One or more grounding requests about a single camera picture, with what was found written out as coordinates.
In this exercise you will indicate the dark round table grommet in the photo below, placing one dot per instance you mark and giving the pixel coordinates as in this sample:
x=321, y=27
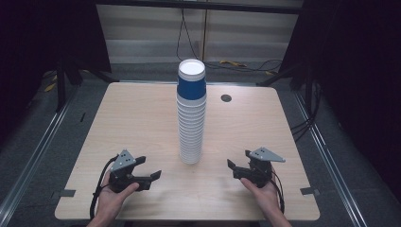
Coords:
x=226, y=98

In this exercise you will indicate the person's left hand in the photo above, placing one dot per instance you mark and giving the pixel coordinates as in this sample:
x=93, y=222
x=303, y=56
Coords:
x=108, y=201

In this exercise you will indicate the person's right hand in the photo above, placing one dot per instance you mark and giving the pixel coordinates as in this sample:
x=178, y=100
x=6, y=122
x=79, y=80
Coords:
x=266, y=197

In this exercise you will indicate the yellow floor tape piece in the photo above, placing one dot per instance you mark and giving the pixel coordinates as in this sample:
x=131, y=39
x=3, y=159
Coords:
x=233, y=63
x=49, y=87

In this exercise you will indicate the black overhead bar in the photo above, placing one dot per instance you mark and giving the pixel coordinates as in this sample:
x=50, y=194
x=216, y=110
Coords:
x=201, y=5

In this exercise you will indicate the black metal stand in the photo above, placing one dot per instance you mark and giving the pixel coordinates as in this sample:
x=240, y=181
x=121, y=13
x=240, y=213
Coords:
x=60, y=85
x=280, y=75

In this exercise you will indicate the metal floor rail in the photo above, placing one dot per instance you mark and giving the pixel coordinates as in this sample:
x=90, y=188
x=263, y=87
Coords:
x=34, y=157
x=331, y=157

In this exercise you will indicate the stack of paper cups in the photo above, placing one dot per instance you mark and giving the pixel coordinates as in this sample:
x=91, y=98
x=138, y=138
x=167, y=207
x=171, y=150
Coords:
x=190, y=132

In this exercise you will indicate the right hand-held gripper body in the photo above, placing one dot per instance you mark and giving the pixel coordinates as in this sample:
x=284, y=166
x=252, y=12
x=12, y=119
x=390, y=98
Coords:
x=260, y=171

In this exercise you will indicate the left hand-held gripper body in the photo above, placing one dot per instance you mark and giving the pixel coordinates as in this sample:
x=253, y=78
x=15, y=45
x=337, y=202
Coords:
x=121, y=164

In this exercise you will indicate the blue banded single cup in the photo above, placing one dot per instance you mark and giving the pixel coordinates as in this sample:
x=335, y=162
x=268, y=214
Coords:
x=191, y=86

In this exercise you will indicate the dark curtain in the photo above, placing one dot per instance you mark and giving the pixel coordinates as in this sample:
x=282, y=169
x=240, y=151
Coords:
x=356, y=78
x=47, y=34

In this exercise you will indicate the grey tape strip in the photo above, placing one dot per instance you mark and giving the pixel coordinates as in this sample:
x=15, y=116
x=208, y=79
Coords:
x=309, y=190
x=66, y=193

